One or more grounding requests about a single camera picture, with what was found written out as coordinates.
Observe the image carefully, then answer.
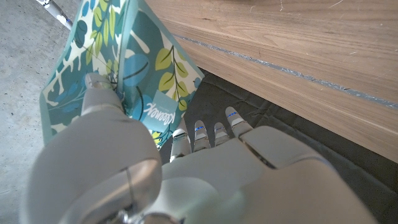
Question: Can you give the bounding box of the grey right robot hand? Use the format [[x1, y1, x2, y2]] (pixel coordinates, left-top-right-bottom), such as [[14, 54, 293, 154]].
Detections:
[[35, 0, 74, 30]]

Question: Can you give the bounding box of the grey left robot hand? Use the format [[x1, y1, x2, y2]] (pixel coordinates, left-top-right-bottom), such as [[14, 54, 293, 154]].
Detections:
[[20, 73, 379, 224]]

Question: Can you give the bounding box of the teal floral tissue box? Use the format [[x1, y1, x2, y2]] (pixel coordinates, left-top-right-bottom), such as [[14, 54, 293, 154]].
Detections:
[[39, 0, 205, 151]]

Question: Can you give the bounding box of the grey tape outline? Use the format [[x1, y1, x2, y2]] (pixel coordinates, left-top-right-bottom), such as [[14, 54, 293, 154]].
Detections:
[[172, 32, 398, 110]]

